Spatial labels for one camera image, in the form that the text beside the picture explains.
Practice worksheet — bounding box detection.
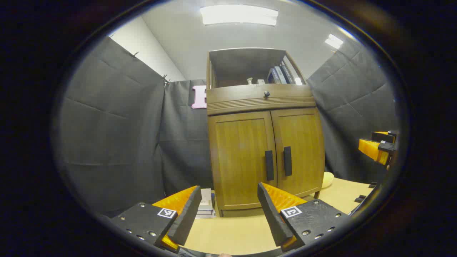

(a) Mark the wooden shoe cabinet door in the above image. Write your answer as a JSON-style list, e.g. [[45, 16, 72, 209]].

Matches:
[[208, 111, 278, 211], [270, 107, 326, 198]]

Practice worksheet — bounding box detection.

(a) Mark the wooden cabinet drawer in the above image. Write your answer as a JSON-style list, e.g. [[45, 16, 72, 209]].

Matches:
[[207, 84, 317, 115]]

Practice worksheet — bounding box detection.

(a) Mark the black door handle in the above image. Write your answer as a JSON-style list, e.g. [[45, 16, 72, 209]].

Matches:
[[265, 150, 275, 181], [283, 146, 292, 177]]

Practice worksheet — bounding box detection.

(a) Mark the wooden double-door shoe cabinet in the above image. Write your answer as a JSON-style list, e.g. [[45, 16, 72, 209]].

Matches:
[[206, 47, 326, 217]]

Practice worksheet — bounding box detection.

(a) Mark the small ceiling light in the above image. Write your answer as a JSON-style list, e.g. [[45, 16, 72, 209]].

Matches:
[[325, 34, 344, 49]]

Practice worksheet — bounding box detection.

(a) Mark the yellow soft object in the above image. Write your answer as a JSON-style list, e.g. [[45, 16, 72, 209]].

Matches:
[[321, 172, 335, 189]]

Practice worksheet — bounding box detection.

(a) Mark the dark blue book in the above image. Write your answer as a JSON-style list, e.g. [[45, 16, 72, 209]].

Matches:
[[267, 68, 282, 85]]

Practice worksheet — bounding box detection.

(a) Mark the grey book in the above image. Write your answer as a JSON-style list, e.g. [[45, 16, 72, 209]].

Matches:
[[274, 66, 288, 85]]

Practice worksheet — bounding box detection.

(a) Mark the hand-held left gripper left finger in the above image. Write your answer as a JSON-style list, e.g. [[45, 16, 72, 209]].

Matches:
[[109, 185, 202, 254]]

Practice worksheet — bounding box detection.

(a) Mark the black book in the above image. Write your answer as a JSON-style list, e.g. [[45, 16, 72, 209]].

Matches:
[[280, 64, 296, 85]]

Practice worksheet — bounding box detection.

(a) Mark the black backdrop cloth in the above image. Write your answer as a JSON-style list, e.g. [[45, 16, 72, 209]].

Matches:
[[57, 36, 400, 216]]

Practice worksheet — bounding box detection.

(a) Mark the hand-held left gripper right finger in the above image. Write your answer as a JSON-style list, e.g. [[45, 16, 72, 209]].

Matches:
[[257, 182, 352, 253]]

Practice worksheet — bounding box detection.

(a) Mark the large ceiling light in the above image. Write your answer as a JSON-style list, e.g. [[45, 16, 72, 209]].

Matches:
[[200, 5, 278, 26]]

